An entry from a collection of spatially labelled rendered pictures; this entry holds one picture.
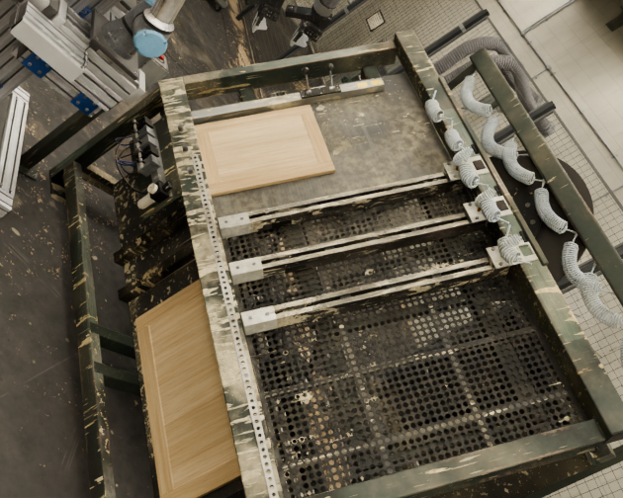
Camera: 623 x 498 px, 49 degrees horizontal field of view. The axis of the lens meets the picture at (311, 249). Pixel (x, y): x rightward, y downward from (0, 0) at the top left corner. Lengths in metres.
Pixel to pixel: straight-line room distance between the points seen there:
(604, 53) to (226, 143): 6.91
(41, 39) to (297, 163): 1.19
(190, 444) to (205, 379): 0.26
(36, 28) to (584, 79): 7.59
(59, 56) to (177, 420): 1.47
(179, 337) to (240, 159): 0.84
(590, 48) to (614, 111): 1.13
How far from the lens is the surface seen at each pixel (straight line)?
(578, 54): 9.66
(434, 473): 2.42
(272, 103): 3.38
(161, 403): 3.04
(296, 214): 2.88
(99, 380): 3.06
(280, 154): 3.17
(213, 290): 2.70
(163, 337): 3.13
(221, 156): 3.18
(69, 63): 2.66
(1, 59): 3.06
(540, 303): 2.74
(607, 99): 9.01
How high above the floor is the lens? 2.07
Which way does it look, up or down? 18 degrees down
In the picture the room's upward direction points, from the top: 59 degrees clockwise
